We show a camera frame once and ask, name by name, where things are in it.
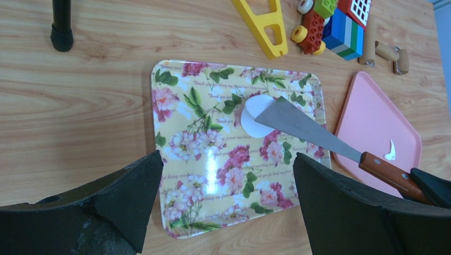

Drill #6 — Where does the wooden dough roller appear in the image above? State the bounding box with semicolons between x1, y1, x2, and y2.
358;16;410;75

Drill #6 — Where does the red window toy brick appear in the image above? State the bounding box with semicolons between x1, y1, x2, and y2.
337;0;372;30

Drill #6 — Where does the floral rectangular tray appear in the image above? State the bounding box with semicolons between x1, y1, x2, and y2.
151;60;331;239

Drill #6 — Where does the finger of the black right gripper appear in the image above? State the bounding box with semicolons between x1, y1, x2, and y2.
402;168;450;209

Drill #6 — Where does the yellow triangular toy frame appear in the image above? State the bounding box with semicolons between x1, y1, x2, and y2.
231;0;288;60

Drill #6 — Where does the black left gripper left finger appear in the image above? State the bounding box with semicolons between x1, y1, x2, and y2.
1;151;163;254

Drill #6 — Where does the black tripod stand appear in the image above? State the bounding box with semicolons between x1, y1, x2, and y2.
50;0;74;52

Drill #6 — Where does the pink rectangular tray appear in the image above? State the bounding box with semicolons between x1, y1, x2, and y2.
332;71;423;200

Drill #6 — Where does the white dough ball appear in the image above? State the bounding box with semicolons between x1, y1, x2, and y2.
244;95;275;120

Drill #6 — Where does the flat white dough wrapper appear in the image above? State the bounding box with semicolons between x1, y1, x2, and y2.
240;106;274;138

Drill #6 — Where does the blue green white brick stack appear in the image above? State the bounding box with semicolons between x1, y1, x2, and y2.
322;9;364;61

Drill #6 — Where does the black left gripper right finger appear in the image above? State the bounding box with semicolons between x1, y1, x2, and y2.
293;153;450;254

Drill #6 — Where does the metal dough scraper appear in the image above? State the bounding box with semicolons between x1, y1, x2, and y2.
255;97;438;206

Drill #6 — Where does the red toy brick car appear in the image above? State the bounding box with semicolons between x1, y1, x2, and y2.
291;0;337;55

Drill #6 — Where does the small curved dough scrap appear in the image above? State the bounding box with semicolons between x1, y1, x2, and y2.
383;139;396;161

